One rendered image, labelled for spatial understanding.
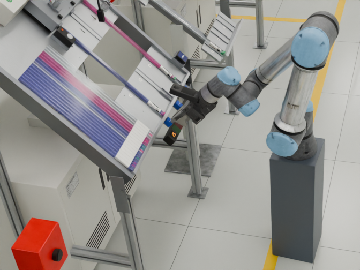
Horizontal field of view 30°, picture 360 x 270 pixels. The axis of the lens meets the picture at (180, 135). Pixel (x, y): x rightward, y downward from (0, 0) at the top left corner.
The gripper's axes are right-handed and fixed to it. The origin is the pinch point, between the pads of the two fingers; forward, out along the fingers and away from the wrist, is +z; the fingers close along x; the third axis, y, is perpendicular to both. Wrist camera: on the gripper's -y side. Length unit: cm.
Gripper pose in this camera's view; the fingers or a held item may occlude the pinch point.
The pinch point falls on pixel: (172, 119)
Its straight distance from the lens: 263.2
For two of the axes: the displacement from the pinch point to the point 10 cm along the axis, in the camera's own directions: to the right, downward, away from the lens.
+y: 7.5, 6.3, 2.1
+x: 3.0, -6.0, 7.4
